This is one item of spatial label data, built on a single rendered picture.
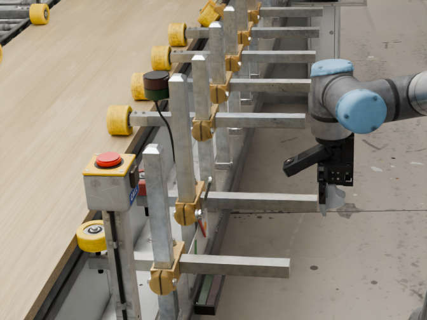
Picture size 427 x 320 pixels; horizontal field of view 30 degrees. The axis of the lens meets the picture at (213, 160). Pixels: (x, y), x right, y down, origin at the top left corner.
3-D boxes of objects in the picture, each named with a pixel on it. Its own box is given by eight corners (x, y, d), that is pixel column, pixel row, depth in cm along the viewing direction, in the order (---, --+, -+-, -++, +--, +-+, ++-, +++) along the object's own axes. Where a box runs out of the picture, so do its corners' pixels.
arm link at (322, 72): (321, 72, 165) (303, 58, 174) (320, 127, 171) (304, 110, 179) (363, 65, 167) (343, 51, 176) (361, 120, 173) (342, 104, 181)
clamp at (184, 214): (206, 198, 197) (204, 180, 195) (196, 226, 185) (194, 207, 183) (183, 197, 198) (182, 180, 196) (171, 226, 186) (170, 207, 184)
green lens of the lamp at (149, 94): (173, 90, 179) (173, 80, 178) (168, 100, 174) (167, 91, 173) (148, 89, 180) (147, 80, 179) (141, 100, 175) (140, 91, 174)
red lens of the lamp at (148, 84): (173, 79, 178) (172, 70, 177) (167, 89, 173) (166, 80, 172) (147, 79, 179) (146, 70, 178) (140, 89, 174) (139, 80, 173)
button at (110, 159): (124, 160, 129) (123, 151, 128) (118, 172, 125) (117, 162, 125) (101, 160, 130) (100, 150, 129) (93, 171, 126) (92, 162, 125)
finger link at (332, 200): (344, 223, 184) (345, 188, 180) (318, 222, 185) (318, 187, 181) (344, 216, 187) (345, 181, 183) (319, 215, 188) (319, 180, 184)
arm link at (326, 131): (309, 122, 173) (312, 105, 182) (309, 143, 175) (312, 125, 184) (351, 123, 172) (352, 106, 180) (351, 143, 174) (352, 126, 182)
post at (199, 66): (218, 217, 220) (207, 51, 199) (215, 224, 217) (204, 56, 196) (205, 217, 221) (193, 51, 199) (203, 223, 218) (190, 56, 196)
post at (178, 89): (200, 255, 196) (186, 72, 175) (197, 263, 193) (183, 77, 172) (186, 254, 197) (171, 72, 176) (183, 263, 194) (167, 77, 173)
